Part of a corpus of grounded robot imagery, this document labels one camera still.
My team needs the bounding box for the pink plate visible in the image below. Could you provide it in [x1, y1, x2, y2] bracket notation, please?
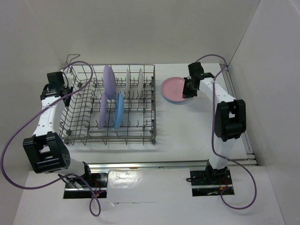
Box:
[161, 77, 185, 101]

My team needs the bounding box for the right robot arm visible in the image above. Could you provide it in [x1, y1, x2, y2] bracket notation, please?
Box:
[182, 62, 246, 184]

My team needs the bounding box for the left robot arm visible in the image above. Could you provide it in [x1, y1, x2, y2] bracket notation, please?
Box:
[22, 72, 93, 187]

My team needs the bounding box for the white plate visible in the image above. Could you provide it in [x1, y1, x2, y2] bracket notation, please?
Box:
[138, 68, 143, 99]
[125, 68, 130, 99]

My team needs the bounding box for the large purple plate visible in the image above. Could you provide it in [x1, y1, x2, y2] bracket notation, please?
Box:
[103, 65, 116, 100]

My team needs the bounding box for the small purple plate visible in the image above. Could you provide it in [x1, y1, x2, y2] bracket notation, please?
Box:
[98, 93, 108, 130]

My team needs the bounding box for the grey wire dish rack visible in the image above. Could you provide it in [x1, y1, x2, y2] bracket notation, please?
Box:
[60, 64, 157, 145]

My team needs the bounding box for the aluminium rail front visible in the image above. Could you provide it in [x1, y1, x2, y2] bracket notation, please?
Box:
[89, 160, 207, 170]

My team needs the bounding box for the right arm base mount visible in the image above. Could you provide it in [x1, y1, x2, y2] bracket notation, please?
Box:
[186, 170, 235, 197]

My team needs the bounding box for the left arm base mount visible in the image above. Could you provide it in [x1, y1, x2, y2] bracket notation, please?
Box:
[63, 172, 108, 199]

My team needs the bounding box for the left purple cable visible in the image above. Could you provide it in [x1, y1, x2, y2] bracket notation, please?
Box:
[0, 60, 102, 217]

